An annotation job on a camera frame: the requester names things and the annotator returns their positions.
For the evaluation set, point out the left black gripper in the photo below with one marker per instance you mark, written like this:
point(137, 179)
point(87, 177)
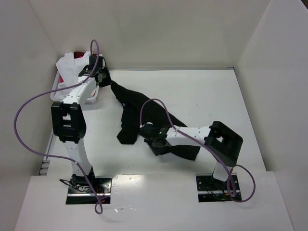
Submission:
point(104, 78)

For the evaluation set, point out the aluminium table edge rail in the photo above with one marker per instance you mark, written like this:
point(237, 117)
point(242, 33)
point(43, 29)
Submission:
point(171, 68)

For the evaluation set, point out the white t shirt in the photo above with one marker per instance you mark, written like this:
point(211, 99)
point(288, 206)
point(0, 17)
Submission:
point(69, 72)

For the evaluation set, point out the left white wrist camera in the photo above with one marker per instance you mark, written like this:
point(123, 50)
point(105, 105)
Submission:
point(101, 64)

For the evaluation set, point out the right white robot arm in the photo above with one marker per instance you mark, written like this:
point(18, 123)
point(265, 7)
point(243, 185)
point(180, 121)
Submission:
point(186, 142)

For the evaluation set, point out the metal base plate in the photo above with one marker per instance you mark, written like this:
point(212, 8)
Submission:
point(81, 193)
point(210, 189)

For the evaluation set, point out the red t shirt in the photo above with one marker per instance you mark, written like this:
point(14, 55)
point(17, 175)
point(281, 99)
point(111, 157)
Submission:
point(79, 55)

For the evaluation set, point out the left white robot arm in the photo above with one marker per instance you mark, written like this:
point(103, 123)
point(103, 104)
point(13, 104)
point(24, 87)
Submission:
point(69, 124)

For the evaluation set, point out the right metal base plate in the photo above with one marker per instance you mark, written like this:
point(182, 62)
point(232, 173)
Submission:
point(210, 189)

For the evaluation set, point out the black t shirt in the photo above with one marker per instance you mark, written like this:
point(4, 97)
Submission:
point(132, 102)

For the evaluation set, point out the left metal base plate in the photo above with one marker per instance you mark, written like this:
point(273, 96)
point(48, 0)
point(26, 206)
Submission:
point(81, 193)

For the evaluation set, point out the white plastic laundry basket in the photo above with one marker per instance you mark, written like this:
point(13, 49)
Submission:
point(86, 93)

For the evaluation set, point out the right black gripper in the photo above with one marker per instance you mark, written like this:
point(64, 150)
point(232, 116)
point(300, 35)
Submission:
point(146, 131)

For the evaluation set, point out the grey slotted rail bracket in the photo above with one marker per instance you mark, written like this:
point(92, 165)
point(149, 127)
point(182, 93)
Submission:
point(44, 167)

